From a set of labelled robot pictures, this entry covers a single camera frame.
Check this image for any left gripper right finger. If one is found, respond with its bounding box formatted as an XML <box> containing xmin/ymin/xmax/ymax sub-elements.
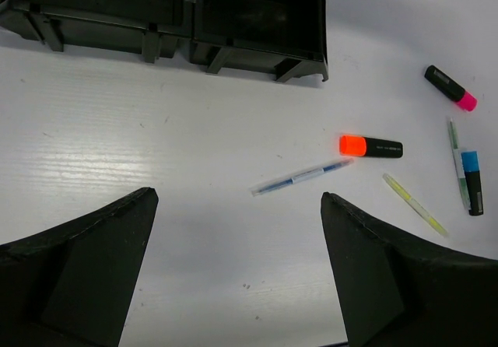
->
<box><xmin>321</xmin><ymin>193</ymin><xmax>497</xmax><ymax>346</ymax></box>

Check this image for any blue ballpoint pen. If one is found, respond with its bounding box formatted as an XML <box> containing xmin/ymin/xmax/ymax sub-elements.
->
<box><xmin>251</xmin><ymin>158</ymin><xmax>354</xmax><ymax>196</ymax></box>

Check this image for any pink highlighter marker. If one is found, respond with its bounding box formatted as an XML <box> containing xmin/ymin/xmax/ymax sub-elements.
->
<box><xmin>424</xmin><ymin>65</ymin><xmax>478</xmax><ymax>112</ymax></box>

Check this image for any blue highlighter marker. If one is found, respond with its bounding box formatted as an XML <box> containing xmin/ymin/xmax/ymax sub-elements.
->
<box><xmin>461</xmin><ymin>151</ymin><xmax>483</xmax><ymax>216</ymax></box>

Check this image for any orange highlighter marker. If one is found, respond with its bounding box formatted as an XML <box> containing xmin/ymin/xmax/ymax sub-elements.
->
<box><xmin>339</xmin><ymin>135</ymin><xmax>403</xmax><ymax>159</ymax></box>

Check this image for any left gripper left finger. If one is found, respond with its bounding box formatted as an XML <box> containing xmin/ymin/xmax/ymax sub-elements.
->
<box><xmin>1</xmin><ymin>188</ymin><xmax>159</xmax><ymax>346</ymax></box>

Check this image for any yellow thin pen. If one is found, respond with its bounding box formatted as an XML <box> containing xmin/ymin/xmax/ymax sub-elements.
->
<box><xmin>382</xmin><ymin>173</ymin><xmax>449</xmax><ymax>237</ymax></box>

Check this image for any black four-compartment organizer tray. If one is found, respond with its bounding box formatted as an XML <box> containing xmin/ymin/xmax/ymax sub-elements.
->
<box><xmin>1</xmin><ymin>0</ymin><xmax>328</xmax><ymax>82</ymax></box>

